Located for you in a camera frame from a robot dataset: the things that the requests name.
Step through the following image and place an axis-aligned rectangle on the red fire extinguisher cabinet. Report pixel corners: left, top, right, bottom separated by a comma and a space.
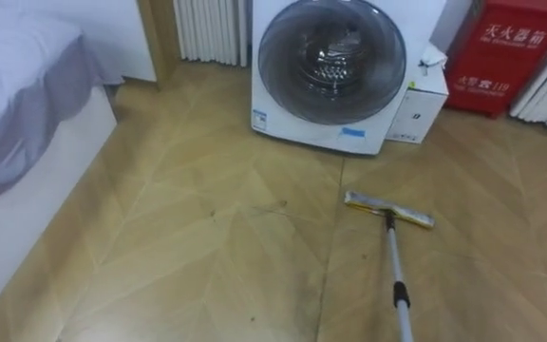
443, 0, 547, 120

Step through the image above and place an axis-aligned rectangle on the crumpled white cloth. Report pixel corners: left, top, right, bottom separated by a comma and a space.
418, 42, 448, 77

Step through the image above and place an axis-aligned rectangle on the mop with silver pole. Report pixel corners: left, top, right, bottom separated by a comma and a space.
344, 190, 436, 342

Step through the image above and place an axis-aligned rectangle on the bed with grey sheet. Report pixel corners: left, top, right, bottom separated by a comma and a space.
0, 0, 158, 333

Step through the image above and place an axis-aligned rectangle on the white cardboard box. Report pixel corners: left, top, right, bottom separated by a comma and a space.
385, 66, 450, 145

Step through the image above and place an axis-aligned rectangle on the white front-load washing machine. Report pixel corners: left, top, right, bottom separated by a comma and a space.
250, 0, 448, 157

